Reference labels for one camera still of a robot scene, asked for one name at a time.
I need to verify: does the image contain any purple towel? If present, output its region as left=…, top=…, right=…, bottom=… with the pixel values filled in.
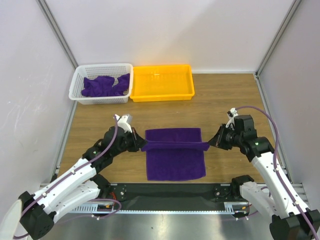
left=81, top=73, right=130, bottom=98
left=142, top=127, right=210, bottom=182

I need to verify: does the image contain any purple towel in basket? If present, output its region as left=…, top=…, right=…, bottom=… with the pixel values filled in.
left=81, top=73, right=130, bottom=98

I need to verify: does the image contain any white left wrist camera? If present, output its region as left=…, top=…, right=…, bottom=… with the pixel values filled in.
left=114, top=114, right=133, bottom=133

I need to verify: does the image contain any white perforated plastic basket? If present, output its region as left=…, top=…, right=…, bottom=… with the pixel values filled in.
left=68, top=63, right=134, bottom=105

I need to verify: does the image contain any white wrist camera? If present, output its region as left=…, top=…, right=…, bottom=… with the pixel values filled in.
left=226, top=107, right=238, bottom=127
left=114, top=114, right=133, bottom=133

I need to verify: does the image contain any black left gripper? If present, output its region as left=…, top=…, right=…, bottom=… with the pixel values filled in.
left=111, top=127, right=147, bottom=157

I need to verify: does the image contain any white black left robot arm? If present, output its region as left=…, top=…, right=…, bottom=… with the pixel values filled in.
left=19, top=125, right=147, bottom=240

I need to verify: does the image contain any aluminium frame rail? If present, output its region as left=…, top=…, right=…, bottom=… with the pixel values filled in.
left=39, top=183, right=310, bottom=205

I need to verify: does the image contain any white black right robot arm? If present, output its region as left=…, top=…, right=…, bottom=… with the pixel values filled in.
left=208, top=110, right=320, bottom=240

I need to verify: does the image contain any yellow plastic tray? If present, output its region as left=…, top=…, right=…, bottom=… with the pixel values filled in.
left=130, top=64, right=195, bottom=103

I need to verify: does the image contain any white slotted cable duct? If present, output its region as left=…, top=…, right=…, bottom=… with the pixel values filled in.
left=70, top=200, right=250, bottom=215

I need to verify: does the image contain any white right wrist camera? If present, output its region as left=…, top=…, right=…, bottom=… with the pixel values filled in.
left=226, top=107, right=238, bottom=127

